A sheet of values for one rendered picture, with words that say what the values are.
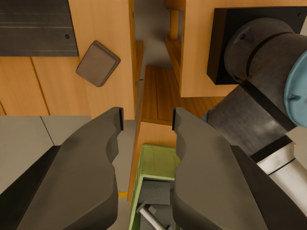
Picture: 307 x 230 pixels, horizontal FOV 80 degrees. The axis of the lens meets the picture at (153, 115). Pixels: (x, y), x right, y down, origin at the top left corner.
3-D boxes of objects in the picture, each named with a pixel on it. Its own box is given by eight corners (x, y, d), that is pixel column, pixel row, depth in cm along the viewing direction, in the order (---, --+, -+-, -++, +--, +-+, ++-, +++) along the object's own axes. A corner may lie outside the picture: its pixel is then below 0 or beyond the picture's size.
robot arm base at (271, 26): (297, 12, 40) (336, 16, 31) (281, 78, 48) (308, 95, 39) (226, 22, 41) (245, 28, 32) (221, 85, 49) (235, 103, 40)
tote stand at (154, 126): (230, 79, 147) (297, 144, 79) (208, 132, 173) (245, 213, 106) (146, 65, 140) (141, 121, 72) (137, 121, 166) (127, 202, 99)
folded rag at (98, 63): (96, 38, 46) (92, 40, 44) (122, 59, 49) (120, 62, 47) (76, 68, 50) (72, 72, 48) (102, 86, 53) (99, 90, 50)
